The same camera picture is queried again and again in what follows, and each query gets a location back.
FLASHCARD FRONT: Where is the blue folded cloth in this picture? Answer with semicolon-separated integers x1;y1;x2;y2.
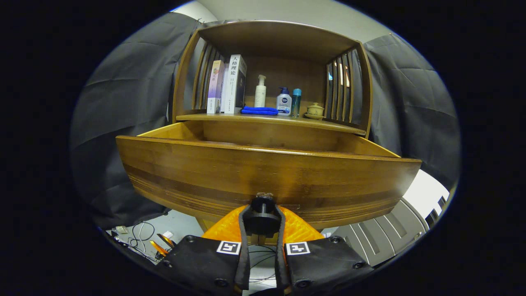
241;106;279;116

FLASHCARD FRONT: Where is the brown wooden cabinet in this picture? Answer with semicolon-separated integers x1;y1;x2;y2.
172;20;374;138

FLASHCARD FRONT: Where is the beige lidded teacup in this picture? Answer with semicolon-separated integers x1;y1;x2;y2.
304;102;325;120

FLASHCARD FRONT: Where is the white pump bottle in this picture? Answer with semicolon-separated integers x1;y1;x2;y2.
254;74;267;108

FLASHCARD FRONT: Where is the grey ribbed panel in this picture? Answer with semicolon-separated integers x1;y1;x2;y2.
329;197;430;268

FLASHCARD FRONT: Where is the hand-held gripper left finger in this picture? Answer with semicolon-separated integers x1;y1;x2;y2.
156;204;252;294

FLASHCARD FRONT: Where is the orange black tool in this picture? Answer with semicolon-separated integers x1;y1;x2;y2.
150;234;177;255

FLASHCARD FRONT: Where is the white bottle with blue cap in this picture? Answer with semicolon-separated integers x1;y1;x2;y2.
276;87;292;117

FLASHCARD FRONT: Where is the teal slim bottle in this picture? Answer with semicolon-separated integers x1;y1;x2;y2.
291;88;302;118

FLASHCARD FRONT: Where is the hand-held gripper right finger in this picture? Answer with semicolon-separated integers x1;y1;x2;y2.
275;204;374;294

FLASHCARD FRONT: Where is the purple book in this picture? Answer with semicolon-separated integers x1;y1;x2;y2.
206;60;225;114

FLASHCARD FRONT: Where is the thick white book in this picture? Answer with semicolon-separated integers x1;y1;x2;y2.
221;54;247;115

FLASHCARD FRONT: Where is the black round drawer knob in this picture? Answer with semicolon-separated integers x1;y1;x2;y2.
243;192;282;238

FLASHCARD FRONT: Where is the black backdrop cloth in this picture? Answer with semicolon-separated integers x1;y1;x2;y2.
70;12;461;231

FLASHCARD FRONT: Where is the brown wooden countertop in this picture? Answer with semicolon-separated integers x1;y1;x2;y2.
177;113;366;135

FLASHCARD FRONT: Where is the brown wooden drawer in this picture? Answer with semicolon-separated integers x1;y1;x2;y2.
116;121;422;231

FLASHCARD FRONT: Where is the looped floor cable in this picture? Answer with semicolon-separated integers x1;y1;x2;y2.
123;221;157;257

